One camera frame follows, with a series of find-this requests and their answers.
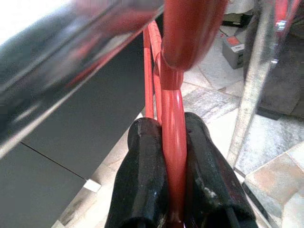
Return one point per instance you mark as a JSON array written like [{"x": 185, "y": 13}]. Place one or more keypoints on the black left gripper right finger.
[{"x": 209, "y": 190}]

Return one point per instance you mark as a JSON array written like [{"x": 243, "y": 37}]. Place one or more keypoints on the black TV console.
[{"x": 71, "y": 123}]

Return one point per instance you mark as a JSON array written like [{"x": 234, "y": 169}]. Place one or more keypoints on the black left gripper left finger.
[{"x": 142, "y": 180}]

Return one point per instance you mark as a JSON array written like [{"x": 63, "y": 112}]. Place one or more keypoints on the grey device red label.
[{"x": 234, "y": 50}]

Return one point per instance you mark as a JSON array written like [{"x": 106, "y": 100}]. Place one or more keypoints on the salmon red plastic hanger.
[{"x": 173, "y": 142}]

